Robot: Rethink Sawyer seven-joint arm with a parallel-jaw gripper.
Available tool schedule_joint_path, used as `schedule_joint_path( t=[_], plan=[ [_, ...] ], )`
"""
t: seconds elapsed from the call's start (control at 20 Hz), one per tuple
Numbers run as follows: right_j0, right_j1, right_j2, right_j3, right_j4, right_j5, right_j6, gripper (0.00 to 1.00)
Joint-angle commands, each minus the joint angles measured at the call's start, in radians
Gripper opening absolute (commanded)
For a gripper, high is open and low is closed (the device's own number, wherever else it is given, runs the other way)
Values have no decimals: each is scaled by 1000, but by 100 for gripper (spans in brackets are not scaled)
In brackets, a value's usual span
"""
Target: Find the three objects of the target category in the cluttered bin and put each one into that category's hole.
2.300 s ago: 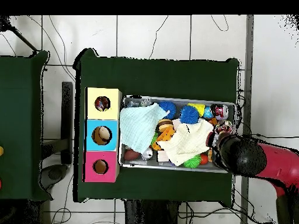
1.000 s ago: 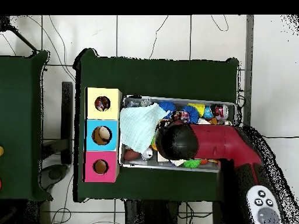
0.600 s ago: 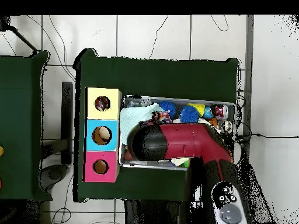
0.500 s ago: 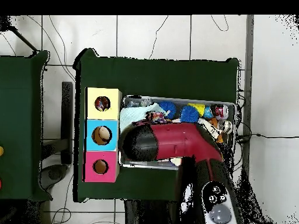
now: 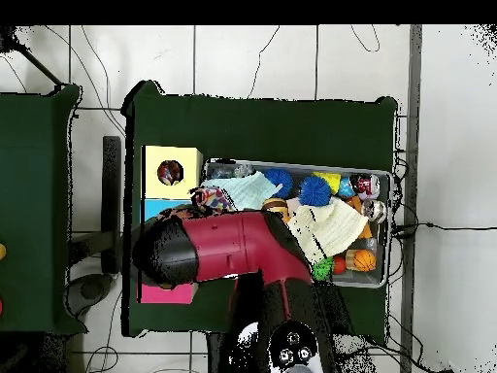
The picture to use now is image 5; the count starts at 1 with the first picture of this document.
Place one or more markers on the polka-dot cloth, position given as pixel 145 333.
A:
pixel 211 199

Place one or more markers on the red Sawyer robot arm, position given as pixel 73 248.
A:
pixel 233 244

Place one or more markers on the wooden three-hole box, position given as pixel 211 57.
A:
pixel 190 171

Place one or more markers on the shallow mesh bin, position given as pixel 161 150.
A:
pixel 382 272

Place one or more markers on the mint green waffle cloth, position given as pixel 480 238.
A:
pixel 248 190

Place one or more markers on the toy burger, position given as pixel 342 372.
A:
pixel 275 206

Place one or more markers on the blue spiky ball with eyes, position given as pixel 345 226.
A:
pixel 314 190

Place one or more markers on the dark green table cloth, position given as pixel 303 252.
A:
pixel 271 128

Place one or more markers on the cream waffle cloth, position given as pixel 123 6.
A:
pixel 330 229

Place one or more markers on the yellow foam wedge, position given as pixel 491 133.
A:
pixel 332 180

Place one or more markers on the green spiky ball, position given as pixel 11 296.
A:
pixel 323 269

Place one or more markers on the crushed soda can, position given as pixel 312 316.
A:
pixel 365 186

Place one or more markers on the orange toy basketball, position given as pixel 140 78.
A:
pixel 363 260

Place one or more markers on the black upright bar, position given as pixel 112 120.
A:
pixel 111 194

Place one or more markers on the dark green side table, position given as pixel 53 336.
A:
pixel 35 194

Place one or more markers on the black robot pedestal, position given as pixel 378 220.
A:
pixel 217 353

